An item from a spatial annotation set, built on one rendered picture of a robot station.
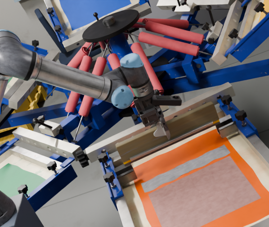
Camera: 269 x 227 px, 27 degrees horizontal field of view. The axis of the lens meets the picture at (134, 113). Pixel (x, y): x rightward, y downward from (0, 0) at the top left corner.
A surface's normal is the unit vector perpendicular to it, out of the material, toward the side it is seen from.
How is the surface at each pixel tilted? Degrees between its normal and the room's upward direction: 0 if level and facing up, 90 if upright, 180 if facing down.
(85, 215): 0
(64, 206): 0
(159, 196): 0
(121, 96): 90
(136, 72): 90
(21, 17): 90
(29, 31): 90
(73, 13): 32
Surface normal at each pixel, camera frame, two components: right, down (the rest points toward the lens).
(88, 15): -0.22, -0.48
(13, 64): -0.07, 0.26
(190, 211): -0.37, -0.81
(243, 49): -0.28, 0.56
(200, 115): 0.20, 0.40
